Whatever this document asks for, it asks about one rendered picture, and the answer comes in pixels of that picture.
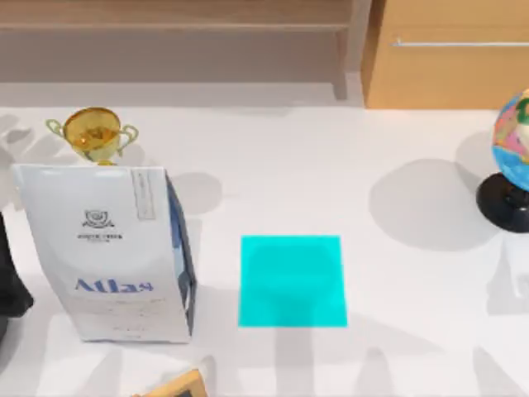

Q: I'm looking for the flat cyan square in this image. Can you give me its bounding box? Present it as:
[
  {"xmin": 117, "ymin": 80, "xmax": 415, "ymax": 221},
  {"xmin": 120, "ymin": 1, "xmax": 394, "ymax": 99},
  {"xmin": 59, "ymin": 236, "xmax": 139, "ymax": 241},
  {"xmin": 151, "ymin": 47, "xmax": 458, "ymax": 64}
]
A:
[{"xmin": 237, "ymin": 235, "xmax": 349, "ymax": 328}]

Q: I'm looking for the white book with blue lettering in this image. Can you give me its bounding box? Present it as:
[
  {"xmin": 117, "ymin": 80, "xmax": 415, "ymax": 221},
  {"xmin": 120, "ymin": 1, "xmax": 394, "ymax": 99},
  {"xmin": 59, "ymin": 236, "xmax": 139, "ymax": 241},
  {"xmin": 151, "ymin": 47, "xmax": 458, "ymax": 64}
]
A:
[{"xmin": 12, "ymin": 164, "xmax": 198, "ymax": 344}]

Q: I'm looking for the wooden open shelf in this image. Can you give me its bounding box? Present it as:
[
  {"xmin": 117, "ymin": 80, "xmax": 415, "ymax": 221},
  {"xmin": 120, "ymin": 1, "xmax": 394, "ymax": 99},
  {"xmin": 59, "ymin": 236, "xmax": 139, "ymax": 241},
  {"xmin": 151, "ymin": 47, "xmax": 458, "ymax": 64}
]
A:
[{"xmin": 0, "ymin": 0, "xmax": 374, "ymax": 101}]

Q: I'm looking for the gold trophy cup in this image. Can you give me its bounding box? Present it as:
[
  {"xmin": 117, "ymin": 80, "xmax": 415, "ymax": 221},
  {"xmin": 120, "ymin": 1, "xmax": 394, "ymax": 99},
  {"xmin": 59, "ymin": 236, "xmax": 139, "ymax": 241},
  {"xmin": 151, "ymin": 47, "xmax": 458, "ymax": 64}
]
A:
[{"xmin": 45, "ymin": 107, "xmax": 140, "ymax": 167}]

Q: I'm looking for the wooden cupboard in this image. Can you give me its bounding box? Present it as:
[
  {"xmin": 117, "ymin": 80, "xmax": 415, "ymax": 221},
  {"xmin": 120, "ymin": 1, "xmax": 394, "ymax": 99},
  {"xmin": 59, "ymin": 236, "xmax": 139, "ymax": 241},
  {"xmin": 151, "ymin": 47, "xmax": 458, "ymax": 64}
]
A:
[{"xmin": 360, "ymin": 0, "xmax": 529, "ymax": 110}]

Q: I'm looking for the colourful globe on black base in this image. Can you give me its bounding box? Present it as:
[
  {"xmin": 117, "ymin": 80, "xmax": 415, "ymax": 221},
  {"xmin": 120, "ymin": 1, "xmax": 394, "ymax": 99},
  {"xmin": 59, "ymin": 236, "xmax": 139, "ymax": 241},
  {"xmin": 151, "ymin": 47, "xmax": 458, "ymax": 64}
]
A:
[{"xmin": 475, "ymin": 87, "xmax": 529, "ymax": 234}]

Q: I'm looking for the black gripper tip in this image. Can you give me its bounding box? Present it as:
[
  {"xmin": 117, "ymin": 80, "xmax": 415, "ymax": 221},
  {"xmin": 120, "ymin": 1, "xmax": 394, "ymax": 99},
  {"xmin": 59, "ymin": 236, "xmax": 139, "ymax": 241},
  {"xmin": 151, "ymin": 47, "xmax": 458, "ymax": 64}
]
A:
[{"xmin": 0, "ymin": 213, "xmax": 35, "ymax": 347}]

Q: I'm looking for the long metal handle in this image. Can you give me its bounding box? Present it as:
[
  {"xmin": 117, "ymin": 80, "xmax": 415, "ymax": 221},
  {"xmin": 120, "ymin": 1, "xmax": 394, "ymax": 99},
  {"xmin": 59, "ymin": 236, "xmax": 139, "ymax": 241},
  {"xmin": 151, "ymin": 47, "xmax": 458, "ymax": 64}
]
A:
[{"xmin": 392, "ymin": 37, "xmax": 529, "ymax": 48}]

